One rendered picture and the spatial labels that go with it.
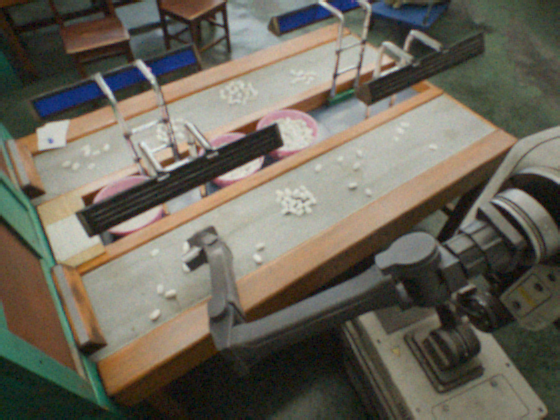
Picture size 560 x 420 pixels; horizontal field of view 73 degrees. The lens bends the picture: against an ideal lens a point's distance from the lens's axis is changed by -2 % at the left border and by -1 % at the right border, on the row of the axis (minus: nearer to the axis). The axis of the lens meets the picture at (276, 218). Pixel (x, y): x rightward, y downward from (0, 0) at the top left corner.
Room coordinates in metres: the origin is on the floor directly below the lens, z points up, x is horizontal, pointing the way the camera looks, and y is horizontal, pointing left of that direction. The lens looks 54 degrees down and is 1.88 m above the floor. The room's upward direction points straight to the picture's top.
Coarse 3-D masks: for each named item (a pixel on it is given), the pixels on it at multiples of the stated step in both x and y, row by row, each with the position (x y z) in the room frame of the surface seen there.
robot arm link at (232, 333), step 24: (408, 240) 0.35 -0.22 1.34; (432, 240) 0.33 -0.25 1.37; (384, 264) 0.30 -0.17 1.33; (408, 264) 0.29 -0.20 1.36; (432, 264) 0.29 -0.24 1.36; (336, 288) 0.30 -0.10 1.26; (360, 288) 0.28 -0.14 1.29; (384, 288) 0.27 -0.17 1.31; (288, 312) 0.27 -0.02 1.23; (312, 312) 0.26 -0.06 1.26; (336, 312) 0.25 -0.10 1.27; (360, 312) 0.25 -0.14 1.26; (216, 336) 0.24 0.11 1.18; (240, 336) 0.23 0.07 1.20; (264, 336) 0.23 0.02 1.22; (288, 336) 0.23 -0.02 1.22; (312, 336) 0.23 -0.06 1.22; (240, 360) 0.20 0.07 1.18
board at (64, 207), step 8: (72, 192) 0.94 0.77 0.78; (56, 200) 0.90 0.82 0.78; (64, 200) 0.90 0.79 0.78; (72, 200) 0.90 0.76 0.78; (80, 200) 0.90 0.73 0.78; (40, 208) 0.86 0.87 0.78; (48, 208) 0.86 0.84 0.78; (56, 208) 0.86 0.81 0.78; (64, 208) 0.86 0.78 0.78; (72, 208) 0.86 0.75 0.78; (80, 208) 0.86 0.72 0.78; (40, 216) 0.82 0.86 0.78; (48, 216) 0.82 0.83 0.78; (56, 216) 0.82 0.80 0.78; (64, 216) 0.82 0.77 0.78; (48, 224) 0.79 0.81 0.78; (96, 248) 0.69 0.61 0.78; (72, 256) 0.66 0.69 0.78; (80, 256) 0.65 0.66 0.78; (88, 256) 0.65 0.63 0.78; (96, 256) 0.66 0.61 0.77; (72, 264) 0.62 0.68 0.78; (80, 264) 0.63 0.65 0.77
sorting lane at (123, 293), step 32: (384, 128) 1.33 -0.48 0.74; (416, 128) 1.33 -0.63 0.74; (448, 128) 1.33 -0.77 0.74; (480, 128) 1.33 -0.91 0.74; (320, 160) 1.13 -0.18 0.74; (352, 160) 1.13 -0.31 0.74; (384, 160) 1.13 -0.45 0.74; (416, 160) 1.13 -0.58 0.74; (256, 192) 0.96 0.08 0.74; (320, 192) 0.96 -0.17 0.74; (352, 192) 0.96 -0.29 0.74; (384, 192) 0.96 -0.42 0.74; (192, 224) 0.81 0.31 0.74; (224, 224) 0.81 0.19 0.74; (256, 224) 0.81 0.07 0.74; (288, 224) 0.81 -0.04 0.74; (320, 224) 0.81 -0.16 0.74; (128, 256) 0.68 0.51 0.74; (160, 256) 0.68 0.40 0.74; (96, 288) 0.56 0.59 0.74; (128, 288) 0.56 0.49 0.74; (192, 288) 0.55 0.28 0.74; (128, 320) 0.45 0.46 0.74; (160, 320) 0.45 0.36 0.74; (96, 352) 0.35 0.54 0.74
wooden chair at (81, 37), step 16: (48, 0) 2.78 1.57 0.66; (112, 16) 2.96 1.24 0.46; (64, 32) 2.73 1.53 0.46; (80, 32) 2.74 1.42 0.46; (96, 32) 2.74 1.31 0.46; (112, 32) 2.73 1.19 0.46; (80, 48) 2.51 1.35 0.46; (96, 48) 2.54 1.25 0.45; (112, 48) 2.60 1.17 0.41; (128, 48) 2.65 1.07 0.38; (80, 64) 2.49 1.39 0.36
